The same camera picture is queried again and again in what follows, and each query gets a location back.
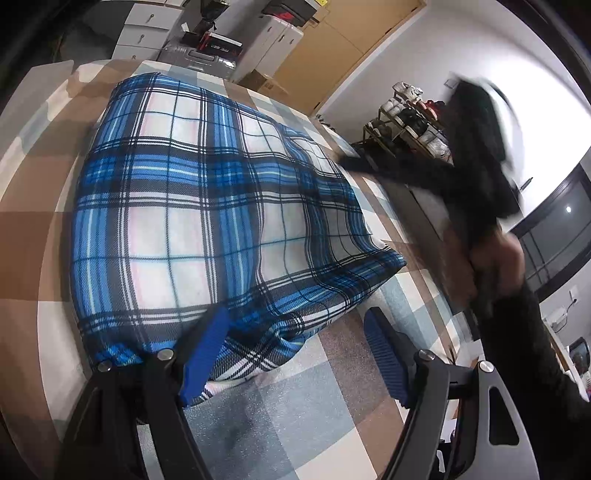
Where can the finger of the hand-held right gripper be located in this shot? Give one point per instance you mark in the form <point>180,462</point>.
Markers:
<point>397,168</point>

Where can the person's right hand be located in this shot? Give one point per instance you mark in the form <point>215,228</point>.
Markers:
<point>501,263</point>

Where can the black box with red stripe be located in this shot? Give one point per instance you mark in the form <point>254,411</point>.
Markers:
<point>221,44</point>

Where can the blue white plaid shirt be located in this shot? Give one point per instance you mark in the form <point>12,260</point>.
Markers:
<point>184,207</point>

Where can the black red shoe box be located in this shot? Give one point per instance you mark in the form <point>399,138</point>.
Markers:
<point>286,9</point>

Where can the small cardboard box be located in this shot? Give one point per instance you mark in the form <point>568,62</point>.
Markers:
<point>265,83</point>

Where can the dark framed window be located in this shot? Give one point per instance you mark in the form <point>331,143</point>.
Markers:
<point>554,230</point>

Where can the wooden door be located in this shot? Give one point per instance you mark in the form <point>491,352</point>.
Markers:
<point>341,50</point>

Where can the bed with checked sheet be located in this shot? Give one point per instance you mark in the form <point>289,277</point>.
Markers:
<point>300,415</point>

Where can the wooden shoe rack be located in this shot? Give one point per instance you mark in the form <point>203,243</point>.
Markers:
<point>415,115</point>

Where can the bamboo shoe rack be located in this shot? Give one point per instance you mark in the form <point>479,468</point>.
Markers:
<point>401,134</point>

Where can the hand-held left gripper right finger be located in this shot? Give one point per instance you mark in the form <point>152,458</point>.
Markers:
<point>383,360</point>

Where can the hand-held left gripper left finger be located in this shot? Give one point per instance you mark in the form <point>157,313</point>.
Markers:
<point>207,350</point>

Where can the silver suitcase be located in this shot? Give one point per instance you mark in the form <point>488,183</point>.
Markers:
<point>203,57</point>

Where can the white cabinet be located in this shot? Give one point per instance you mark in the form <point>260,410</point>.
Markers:
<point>268,41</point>

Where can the person's right forearm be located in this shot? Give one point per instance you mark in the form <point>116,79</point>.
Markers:
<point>531,360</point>

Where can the white desk with drawers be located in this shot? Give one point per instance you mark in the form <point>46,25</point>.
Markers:
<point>143,27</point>

